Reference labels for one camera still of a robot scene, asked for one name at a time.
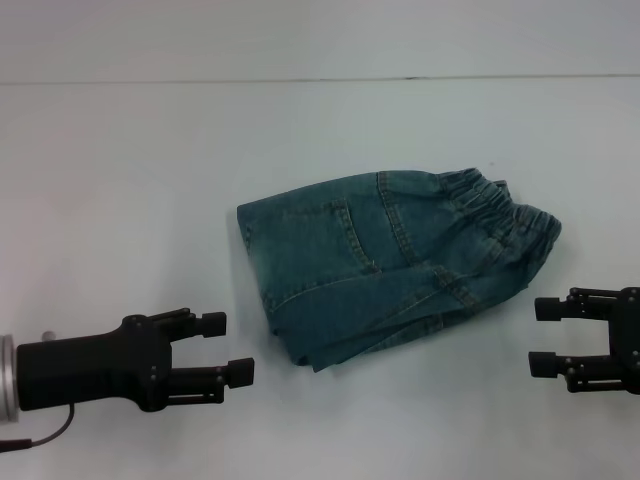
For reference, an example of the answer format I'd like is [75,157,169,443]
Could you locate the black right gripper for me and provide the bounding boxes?
[528,285,640,396]

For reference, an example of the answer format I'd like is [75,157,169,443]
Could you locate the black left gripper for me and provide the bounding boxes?
[15,307,257,414]

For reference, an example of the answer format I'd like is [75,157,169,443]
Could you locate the blue denim shorts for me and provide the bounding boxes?
[235,167,564,374]

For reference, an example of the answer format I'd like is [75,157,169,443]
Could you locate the thin grey gripper cable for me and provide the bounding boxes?
[0,402,77,450]

